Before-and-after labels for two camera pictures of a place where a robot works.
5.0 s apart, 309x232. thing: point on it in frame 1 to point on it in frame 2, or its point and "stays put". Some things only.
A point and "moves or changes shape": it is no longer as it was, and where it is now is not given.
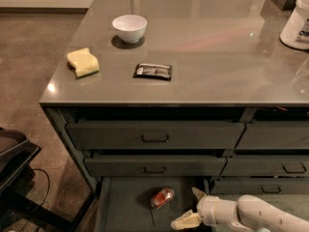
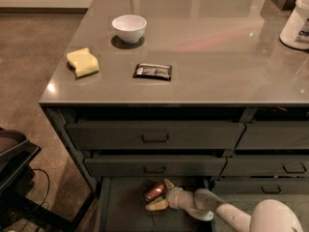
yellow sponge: (83, 63) stays put
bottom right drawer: (260, 186) stays put
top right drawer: (274, 134) stays put
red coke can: (165, 195) moves or changes shape
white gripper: (208, 208) to (175, 196)
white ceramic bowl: (130, 27) stays put
